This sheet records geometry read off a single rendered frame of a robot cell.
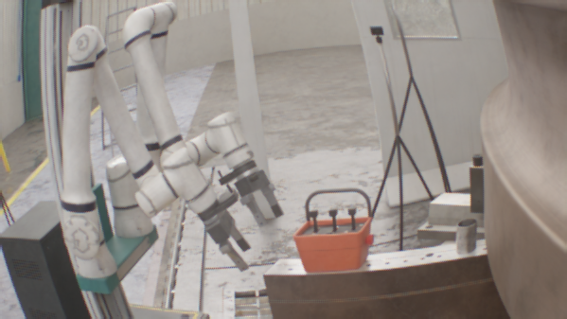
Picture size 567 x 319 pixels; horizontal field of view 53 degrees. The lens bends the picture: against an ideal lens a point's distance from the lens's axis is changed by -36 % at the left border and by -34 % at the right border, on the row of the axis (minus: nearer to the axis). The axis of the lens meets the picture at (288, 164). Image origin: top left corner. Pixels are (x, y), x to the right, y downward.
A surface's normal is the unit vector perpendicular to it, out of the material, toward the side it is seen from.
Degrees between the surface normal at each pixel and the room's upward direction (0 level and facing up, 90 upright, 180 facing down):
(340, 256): 97
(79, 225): 94
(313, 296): 90
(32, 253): 90
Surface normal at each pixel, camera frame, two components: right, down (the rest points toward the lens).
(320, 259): -0.30, 0.38
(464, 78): 0.05, 0.23
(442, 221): -0.66, 0.27
